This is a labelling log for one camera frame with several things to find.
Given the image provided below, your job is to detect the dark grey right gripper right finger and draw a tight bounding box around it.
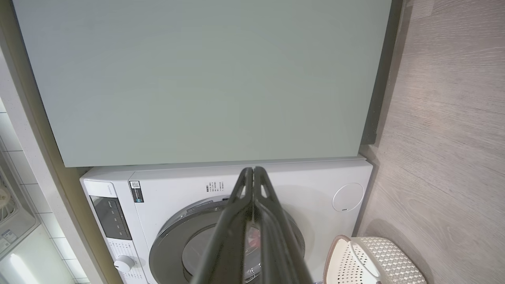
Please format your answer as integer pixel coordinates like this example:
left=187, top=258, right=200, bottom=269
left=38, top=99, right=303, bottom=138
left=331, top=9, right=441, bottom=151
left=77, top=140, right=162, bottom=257
left=253, top=166, right=314, bottom=284

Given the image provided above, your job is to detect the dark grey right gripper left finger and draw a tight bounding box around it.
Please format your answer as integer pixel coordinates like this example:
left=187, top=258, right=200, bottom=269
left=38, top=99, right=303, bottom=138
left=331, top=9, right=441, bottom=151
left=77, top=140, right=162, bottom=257
left=190, top=167, right=253, bottom=284

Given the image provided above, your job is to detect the round glass washer door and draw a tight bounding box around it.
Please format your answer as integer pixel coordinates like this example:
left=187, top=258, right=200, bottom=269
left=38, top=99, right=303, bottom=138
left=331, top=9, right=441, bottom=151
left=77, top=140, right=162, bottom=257
left=149, top=195, right=306, bottom=284

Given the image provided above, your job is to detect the white front-load washing machine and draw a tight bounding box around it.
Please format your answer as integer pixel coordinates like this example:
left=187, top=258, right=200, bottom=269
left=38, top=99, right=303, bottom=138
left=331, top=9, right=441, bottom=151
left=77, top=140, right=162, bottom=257
left=80, top=156, right=373, bottom=284

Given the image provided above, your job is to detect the cream perforated laundry basket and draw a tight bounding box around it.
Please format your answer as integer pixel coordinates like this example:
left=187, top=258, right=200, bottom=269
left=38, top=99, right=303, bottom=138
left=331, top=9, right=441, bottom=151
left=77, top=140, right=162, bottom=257
left=324, top=235, right=427, bottom=284

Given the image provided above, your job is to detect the white washing machine dial knob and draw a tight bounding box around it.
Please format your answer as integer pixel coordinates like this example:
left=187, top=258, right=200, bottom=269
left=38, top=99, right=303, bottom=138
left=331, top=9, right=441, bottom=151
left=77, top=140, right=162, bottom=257
left=114, top=255, right=135, bottom=273

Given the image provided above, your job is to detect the dark washing machine display panel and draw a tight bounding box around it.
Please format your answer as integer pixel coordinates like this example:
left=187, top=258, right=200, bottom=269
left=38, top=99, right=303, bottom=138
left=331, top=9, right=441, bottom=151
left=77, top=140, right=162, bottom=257
left=90, top=196, right=132, bottom=240

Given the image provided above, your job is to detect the round white filter cover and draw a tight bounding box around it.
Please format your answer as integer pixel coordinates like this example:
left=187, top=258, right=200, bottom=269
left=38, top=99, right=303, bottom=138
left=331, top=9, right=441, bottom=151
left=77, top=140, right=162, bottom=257
left=332, top=183, right=364, bottom=212

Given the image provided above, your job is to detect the QR code sticker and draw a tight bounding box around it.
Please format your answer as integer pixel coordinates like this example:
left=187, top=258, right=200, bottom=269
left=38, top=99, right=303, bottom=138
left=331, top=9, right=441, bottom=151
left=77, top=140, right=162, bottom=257
left=129, top=181, right=144, bottom=203

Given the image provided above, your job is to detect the pale green cabinet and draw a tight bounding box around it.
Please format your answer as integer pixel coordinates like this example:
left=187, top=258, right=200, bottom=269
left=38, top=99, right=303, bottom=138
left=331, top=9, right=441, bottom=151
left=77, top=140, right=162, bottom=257
left=12, top=0, right=403, bottom=168

